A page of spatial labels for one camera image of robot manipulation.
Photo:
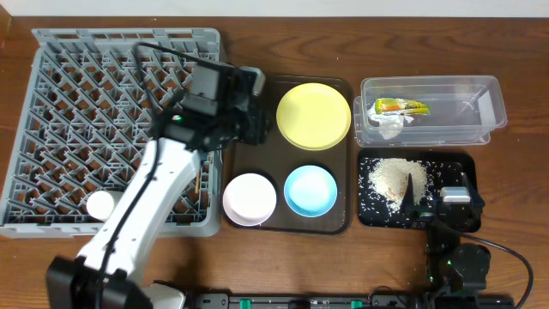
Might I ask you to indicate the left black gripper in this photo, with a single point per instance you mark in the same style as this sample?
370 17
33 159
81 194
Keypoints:
256 124

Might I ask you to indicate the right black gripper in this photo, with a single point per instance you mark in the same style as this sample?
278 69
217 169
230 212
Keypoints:
431 215

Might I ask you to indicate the rice and food scraps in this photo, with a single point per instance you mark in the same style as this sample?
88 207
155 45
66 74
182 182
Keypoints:
383 181

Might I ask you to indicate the wooden chopstick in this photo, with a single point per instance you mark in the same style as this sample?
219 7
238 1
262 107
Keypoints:
198 181

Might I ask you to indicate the white paper napkin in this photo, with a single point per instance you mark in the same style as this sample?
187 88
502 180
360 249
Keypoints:
389 126

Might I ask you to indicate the light blue bowl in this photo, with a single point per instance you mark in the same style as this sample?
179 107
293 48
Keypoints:
310 191

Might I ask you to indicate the green orange snack wrapper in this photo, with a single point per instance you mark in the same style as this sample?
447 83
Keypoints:
398 106

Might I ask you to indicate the white plastic cup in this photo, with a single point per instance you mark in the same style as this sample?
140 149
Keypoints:
101 204

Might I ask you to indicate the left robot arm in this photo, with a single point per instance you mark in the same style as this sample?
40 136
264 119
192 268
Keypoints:
218 109

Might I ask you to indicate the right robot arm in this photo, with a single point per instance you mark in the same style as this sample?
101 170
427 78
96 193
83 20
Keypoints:
456 271

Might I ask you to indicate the clear plastic waste bin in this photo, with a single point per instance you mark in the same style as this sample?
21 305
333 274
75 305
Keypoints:
464 110

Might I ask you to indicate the dark brown serving tray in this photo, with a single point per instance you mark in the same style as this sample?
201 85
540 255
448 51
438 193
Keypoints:
275 160

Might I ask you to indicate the black plastic tray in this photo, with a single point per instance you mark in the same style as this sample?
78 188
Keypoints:
462 158

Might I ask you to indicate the yellow round plate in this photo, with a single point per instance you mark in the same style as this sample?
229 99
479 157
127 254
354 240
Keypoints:
313 116

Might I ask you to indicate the pink round bowl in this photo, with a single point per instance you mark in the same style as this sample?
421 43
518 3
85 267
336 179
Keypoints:
249 199

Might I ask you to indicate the grey plastic dish rack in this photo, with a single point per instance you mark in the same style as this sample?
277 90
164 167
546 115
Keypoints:
84 122

